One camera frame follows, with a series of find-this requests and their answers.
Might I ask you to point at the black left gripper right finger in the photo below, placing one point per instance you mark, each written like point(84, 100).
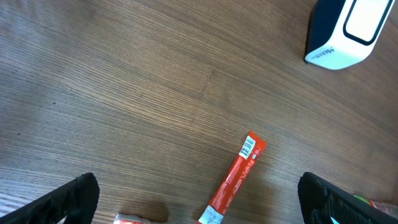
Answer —
point(324, 203)

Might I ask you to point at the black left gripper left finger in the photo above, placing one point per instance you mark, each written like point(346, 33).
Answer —
point(74, 202)

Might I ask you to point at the small red white packet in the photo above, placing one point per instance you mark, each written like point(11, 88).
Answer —
point(128, 219)

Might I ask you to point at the green snack bag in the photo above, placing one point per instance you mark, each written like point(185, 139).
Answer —
point(384, 207)

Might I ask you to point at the red stick sachet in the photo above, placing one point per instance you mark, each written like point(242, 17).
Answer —
point(219, 204)

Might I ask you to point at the white barcode scanner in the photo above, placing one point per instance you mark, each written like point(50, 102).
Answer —
point(342, 33)

